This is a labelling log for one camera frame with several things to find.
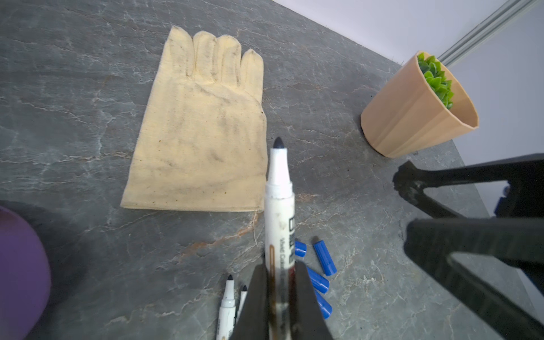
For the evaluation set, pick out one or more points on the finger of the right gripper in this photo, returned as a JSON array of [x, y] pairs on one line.
[[431, 244], [523, 174]]

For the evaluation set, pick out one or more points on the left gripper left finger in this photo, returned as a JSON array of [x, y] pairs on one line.
[[253, 323]]

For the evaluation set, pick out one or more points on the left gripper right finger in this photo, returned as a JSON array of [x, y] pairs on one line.
[[308, 322]]

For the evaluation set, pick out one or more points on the white marker pen two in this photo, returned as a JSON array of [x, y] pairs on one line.
[[227, 311]]

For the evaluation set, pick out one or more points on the blue pen cap one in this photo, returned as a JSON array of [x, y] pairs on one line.
[[324, 257]]

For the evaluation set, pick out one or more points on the blue pen cap two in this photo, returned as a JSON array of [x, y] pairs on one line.
[[300, 249]]

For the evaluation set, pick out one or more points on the white marker pen one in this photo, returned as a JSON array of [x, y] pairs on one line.
[[279, 213]]

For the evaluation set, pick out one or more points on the blue pen cap four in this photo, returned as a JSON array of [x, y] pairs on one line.
[[325, 307]]

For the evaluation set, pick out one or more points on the white marker pen three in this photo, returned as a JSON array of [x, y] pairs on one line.
[[242, 298]]

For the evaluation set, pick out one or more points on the blue pen cap three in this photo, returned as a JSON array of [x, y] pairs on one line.
[[320, 283]]

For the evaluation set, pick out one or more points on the tan pot with green plant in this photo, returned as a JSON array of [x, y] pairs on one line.
[[423, 105]]

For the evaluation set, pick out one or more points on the beige fabric glove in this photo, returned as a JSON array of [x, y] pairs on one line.
[[202, 143]]

